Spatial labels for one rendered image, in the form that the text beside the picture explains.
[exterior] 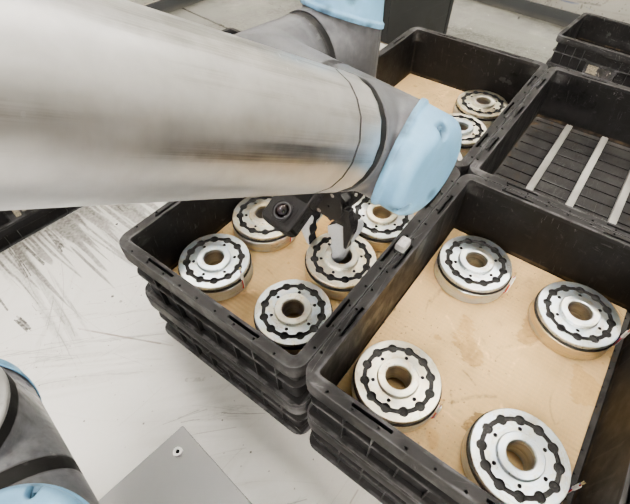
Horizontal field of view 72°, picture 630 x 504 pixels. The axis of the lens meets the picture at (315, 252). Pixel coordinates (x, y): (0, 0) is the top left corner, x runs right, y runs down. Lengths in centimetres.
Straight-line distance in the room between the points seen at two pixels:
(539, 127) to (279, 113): 87
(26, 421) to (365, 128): 37
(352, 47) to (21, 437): 44
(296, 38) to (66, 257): 69
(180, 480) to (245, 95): 51
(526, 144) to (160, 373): 79
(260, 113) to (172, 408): 58
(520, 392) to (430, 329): 13
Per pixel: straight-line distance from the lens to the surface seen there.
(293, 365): 46
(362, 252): 63
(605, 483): 53
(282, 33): 39
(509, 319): 66
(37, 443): 47
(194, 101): 17
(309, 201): 50
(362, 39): 43
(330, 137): 22
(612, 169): 98
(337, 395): 44
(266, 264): 66
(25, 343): 87
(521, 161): 92
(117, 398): 75
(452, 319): 63
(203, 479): 62
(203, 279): 62
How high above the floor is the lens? 134
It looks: 50 degrees down
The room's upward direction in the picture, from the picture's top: straight up
